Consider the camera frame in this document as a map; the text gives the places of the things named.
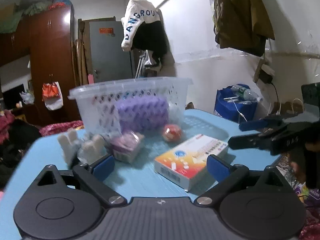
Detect white black hanging jacket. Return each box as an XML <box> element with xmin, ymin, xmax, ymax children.
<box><xmin>121</xmin><ymin>0</ymin><xmax>175</xmax><ymax>78</ymax></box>

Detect clear plastic bottle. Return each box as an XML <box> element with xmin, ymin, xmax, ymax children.
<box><xmin>231</xmin><ymin>85</ymin><xmax>261</xmax><ymax>102</ymax></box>

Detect olive hanging bags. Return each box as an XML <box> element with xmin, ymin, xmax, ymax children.
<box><xmin>210</xmin><ymin>0</ymin><xmax>275</xmax><ymax>57</ymax></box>

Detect white plush bunny toy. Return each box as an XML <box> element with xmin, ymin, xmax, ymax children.
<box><xmin>57</xmin><ymin>128</ymin><xmax>108</xmax><ymax>168</ymax></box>

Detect orange white hanging bag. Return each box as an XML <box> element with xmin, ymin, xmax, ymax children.
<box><xmin>42</xmin><ymin>82</ymin><xmax>63</xmax><ymax>111</ymax></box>

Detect orange white medicine box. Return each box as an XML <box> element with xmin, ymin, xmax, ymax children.
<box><xmin>154</xmin><ymin>134</ymin><xmax>228</xmax><ymax>192</ymax></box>

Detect red round toy ball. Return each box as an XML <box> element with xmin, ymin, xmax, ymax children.
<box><xmin>162</xmin><ymin>124</ymin><xmax>182</xmax><ymax>142</ymax></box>

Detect dark red wooden wardrobe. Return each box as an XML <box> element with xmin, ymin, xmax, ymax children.
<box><xmin>1</xmin><ymin>5</ymin><xmax>80</xmax><ymax>125</ymax></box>

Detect purple tissue bundle in basket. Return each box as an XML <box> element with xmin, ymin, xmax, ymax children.
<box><xmin>116</xmin><ymin>96</ymin><xmax>169</xmax><ymax>132</ymax></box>

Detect translucent plastic laundry basket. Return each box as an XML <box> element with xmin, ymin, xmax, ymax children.
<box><xmin>69</xmin><ymin>77</ymin><xmax>193</xmax><ymax>134</ymax></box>

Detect grey metal door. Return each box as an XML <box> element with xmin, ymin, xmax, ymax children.
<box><xmin>89</xmin><ymin>21</ymin><xmax>133</xmax><ymax>82</ymax></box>

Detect small purple tissue pack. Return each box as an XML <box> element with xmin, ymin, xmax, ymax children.
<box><xmin>110</xmin><ymin>131</ymin><xmax>145</xmax><ymax>164</ymax></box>

